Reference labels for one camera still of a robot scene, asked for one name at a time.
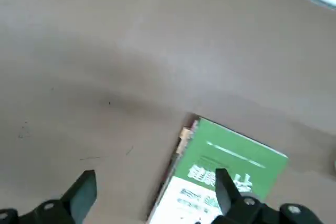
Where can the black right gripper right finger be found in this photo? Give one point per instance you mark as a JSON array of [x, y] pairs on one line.
[[228, 195]]

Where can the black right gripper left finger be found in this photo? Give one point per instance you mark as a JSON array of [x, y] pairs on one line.
[[81, 195]]

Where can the thick book with tan pages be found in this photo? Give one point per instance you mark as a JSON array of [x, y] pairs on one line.
[[185, 133]]

